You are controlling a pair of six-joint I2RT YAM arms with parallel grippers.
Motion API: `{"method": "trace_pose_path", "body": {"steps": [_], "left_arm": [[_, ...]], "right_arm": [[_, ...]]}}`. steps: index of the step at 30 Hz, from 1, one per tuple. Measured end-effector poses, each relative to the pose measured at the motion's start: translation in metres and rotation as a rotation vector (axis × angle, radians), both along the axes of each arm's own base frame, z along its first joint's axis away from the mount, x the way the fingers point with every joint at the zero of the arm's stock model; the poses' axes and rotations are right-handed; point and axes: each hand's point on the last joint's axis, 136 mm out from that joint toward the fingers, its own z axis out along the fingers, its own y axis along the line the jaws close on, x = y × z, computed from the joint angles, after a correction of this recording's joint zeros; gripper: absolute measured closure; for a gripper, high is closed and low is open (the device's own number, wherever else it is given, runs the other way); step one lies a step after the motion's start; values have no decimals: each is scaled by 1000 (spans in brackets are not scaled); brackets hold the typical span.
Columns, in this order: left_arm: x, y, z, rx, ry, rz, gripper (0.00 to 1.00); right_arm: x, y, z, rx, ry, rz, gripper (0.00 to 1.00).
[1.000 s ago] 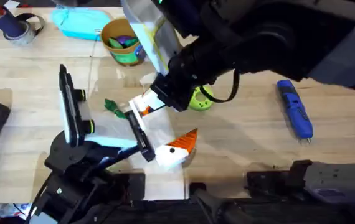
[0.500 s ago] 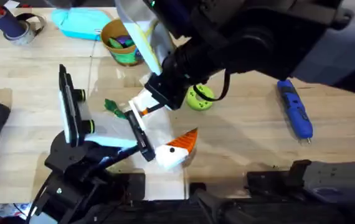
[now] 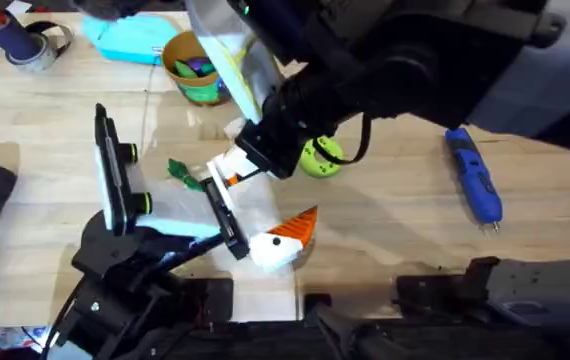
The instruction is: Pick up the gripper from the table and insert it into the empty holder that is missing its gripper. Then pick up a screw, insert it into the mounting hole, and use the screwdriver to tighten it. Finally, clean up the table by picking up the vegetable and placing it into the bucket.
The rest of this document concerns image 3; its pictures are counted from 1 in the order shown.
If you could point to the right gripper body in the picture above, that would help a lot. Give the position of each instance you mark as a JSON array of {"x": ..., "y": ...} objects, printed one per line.
[{"x": 305, "y": 115}]

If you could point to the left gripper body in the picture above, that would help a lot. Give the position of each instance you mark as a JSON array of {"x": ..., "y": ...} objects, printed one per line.
[{"x": 180, "y": 215}]

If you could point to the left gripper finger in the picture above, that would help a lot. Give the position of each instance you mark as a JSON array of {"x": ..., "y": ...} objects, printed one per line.
[
  {"x": 237, "y": 161},
  {"x": 275, "y": 247}
]

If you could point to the orange ribbed wedge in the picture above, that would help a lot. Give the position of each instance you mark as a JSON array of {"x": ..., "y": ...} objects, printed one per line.
[{"x": 233, "y": 179}]

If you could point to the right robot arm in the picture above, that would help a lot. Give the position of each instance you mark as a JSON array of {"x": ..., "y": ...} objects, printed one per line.
[{"x": 440, "y": 60}]

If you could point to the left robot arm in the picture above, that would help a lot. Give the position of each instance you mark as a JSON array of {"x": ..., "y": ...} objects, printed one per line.
[{"x": 115, "y": 285}]

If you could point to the green vegetable toy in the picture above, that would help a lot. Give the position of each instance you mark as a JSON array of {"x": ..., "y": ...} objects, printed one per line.
[{"x": 184, "y": 175}]

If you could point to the blue electric screwdriver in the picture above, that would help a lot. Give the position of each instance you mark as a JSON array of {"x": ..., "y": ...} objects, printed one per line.
[{"x": 472, "y": 180}]

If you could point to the green disc with holes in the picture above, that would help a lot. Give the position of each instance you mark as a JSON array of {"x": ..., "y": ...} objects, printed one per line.
[{"x": 321, "y": 167}]

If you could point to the tan tub with toys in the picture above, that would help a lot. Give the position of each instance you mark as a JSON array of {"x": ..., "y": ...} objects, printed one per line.
[{"x": 192, "y": 55}]

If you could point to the grey tape roll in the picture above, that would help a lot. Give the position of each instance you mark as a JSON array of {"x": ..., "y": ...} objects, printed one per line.
[{"x": 45, "y": 57}]

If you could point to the colourful printed wrapper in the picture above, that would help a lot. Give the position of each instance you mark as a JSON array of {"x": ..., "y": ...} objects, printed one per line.
[{"x": 0, "y": 345}]

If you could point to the dark blue tube with sticks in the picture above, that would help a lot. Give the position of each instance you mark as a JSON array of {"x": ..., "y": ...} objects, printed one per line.
[{"x": 10, "y": 32}]

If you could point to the white paper sheet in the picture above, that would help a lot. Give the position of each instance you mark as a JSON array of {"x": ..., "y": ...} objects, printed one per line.
[{"x": 18, "y": 6}]

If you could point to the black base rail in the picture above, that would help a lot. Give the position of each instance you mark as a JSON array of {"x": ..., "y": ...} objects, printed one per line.
[{"x": 275, "y": 345}]

